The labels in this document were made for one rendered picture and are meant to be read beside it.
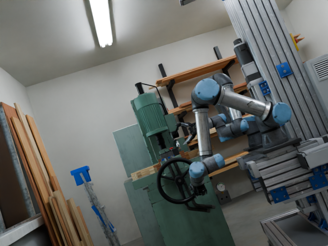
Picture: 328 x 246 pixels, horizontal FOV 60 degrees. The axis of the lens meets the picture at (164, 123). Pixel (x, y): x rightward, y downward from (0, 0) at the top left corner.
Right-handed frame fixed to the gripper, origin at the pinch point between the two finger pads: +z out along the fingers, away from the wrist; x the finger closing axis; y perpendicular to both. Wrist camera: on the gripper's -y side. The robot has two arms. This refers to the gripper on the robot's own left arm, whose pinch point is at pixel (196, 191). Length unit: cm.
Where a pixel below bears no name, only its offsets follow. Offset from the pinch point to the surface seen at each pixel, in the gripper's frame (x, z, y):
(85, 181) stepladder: -81, 65, -73
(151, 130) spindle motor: -11, 4, -58
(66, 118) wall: -115, 159, -245
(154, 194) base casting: -24.7, 18.2, -16.0
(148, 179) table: -25.3, 12.6, -25.6
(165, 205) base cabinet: -20.6, 22.7, -8.1
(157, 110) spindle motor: -2, -2, -69
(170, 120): 7, 23, -74
